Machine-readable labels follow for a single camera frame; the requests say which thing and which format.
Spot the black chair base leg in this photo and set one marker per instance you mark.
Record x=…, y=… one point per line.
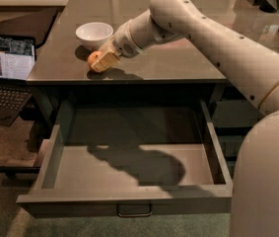
x=12, y=171

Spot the black laptop computer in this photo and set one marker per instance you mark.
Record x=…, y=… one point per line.
x=17, y=59

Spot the open grey top drawer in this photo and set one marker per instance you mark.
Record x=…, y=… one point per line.
x=100, y=157

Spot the orange fruit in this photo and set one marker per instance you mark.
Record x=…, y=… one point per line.
x=93, y=57

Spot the grey side drawer cabinet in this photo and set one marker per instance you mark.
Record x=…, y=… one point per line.
x=233, y=116

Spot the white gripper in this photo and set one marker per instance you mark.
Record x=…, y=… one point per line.
x=123, y=42

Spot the white ceramic bowl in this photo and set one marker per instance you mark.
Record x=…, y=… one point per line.
x=93, y=35

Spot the metal drawer handle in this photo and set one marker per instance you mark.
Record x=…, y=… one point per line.
x=134, y=210

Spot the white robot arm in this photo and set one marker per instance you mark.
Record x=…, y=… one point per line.
x=252, y=68

